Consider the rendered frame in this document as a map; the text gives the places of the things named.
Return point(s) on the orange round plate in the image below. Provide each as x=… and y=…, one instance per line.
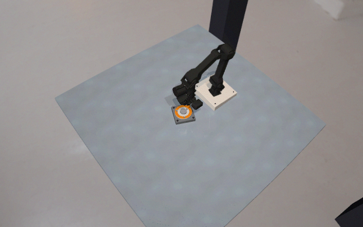
x=187, y=115

